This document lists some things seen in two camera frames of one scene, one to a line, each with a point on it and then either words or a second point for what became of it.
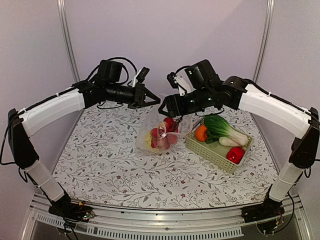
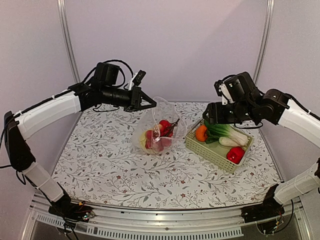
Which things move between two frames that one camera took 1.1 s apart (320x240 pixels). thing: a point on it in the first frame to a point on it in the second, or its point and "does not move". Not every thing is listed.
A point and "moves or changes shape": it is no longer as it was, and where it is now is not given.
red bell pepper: x=235 y=154 does not move
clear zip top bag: x=158 y=133 moves or changes shape
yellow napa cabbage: x=148 y=140 to x=142 y=142
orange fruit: x=201 y=133 does not move
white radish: x=228 y=142 does not move
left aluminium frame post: x=66 y=31 does not move
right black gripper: x=174 y=108 to x=215 y=115
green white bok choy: x=218 y=127 does not move
